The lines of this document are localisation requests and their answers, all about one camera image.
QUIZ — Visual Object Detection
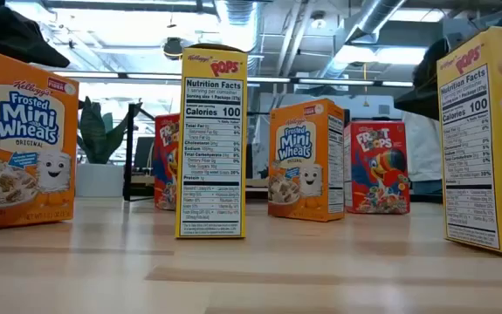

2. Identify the overhead frame light bar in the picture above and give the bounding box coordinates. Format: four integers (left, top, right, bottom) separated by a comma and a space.
52, 71, 415, 89

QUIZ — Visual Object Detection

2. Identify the Froot Loops red cereal box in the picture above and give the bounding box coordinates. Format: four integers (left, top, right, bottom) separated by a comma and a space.
154, 113, 182, 212
344, 120, 411, 215

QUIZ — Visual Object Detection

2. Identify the silver spiral ventilation duct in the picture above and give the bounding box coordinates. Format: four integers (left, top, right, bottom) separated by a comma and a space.
320, 0, 409, 80
222, 0, 264, 113

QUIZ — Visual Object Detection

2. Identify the Corn Pops yellow cereal box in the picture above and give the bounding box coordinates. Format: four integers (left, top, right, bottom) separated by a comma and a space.
175, 43, 249, 240
436, 25, 502, 257

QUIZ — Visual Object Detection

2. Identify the dark computer monitor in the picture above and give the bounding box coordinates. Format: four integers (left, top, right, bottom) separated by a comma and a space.
134, 135, 156, 174

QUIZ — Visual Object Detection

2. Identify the person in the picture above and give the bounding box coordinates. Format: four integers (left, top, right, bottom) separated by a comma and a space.
402, 112, 444, 195

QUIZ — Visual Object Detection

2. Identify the black aluminium frame rail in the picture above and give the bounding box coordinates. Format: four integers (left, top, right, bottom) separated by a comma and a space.
409, 190, 444, 205

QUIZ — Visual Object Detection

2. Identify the Frosted Mini Wheats orange box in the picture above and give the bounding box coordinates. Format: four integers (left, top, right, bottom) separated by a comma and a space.
268, 98, 347, 223
0, 49, 80, 232

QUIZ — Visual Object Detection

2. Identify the green plant in white pot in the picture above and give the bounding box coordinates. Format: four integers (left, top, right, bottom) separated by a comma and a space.
75, 96, 143, 199

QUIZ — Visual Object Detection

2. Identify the black overhead camera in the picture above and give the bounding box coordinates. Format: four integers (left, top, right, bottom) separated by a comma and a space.
162, 36, 185, 61

